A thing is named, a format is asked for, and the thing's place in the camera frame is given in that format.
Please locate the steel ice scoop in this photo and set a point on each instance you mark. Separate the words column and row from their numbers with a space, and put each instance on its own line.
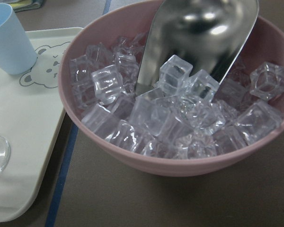
column 209, row 34

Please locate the clear ice cubes pile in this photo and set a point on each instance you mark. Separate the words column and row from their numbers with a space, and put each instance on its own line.
column 182, row 116

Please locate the light blue plastic cup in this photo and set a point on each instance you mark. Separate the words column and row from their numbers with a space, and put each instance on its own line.
column 17, row 54

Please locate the cream bear tray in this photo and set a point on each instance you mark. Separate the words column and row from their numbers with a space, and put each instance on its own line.
column 31, row 114

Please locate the pink bowl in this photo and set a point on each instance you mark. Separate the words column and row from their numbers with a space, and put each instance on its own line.
column 266, row 43

